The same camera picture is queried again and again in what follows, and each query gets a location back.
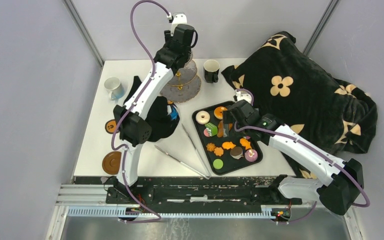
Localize orange leaf cookie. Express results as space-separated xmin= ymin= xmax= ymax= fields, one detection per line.
xmin=213 ymin=147 xmax=224 ymax=157

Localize brown madeleine bread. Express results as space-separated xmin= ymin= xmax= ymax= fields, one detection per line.
xmin=217 ymin=120 xmax=233 ymax=138

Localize brown round chocolate cookie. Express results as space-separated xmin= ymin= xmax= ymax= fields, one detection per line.
xmin=230 ymin=146 xmax=244 ymax=160

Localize orange fish cookie left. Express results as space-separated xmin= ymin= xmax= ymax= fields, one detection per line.
xmin=221 ymin=141 xmax=236 ymax=150

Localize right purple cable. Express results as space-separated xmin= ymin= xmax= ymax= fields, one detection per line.
xmin=233 ymin=88 xmax=371 ymax=224

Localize black floral blanket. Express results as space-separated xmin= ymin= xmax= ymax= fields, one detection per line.
xmin=221 ymin=31 xmax=378 ymax=180

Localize orange fish cookie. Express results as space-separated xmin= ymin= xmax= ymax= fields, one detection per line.
xmin=221 ymin=141 xmax=236 ymax=150
xmin=239 ymin=138 xmax=252 ymax=150

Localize metal serving tongs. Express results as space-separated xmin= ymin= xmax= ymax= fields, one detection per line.
xmin=154 ymin=123 xmax=211 ymax=180

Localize smiley face coaster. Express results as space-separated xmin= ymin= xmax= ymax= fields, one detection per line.
xmin=104 ymin=119 xmax=117 ymax=134

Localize green round cookie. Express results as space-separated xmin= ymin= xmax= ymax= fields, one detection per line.
xmin=212 ymin=158 xmax=224 ymax=170

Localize orange fish cookie right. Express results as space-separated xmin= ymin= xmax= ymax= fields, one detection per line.
xmin=239 ymin=138 xmax=252 ymax=150

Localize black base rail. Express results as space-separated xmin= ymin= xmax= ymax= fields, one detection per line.
xmin=104 ymin=176 xmax=303 ymax=215

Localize black serving tray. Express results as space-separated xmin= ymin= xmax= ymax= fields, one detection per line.
xmin=192 ymin=101 xmax=263 ymax=176

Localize brown round saucer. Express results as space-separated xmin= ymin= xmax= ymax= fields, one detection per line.
xmin=102 ymin=151 xmax=122 ymax=175

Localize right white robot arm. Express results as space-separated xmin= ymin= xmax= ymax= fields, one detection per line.
xmin=222 ymin=88 xmax=371 ymax=216

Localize blue patterned item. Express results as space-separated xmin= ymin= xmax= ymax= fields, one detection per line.
xmin=167 ymin=103 xmax=179 ymax=121

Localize orange frosted donut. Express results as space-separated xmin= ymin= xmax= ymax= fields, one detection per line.
xmin=213 ymin=106 xmax=227 ymax=120

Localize orange flower cookie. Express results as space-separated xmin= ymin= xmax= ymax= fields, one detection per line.
xmin=206 ymin=142 xmax=217 ymax=152

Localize white and blue mug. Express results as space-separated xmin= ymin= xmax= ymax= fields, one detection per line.
xmin=104 ymin=77 xmax=125 ymax=101

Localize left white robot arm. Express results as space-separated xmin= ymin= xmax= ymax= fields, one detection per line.
xmin=113 ymin=12 xmax=198 ymax=204

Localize green cake slice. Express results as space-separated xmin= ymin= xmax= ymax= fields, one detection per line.
xmin=203 ymin=122 xmax=218 ymax=137

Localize black mug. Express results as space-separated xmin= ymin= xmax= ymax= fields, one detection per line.
xmin=203 ymin=59 xmax=220 ymax=84

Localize white frosted donut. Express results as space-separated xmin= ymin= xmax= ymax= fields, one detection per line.
xmin=195 ymin=110 xmax=211 ymax=125

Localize three-tier glass cake stand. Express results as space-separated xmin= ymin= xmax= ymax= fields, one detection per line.
xmin=160 ymin=54 xmax=202 ymax=103

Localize black cloth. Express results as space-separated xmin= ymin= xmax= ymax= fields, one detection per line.
xmin=123 ymin=75 xmax=181 ymax=143

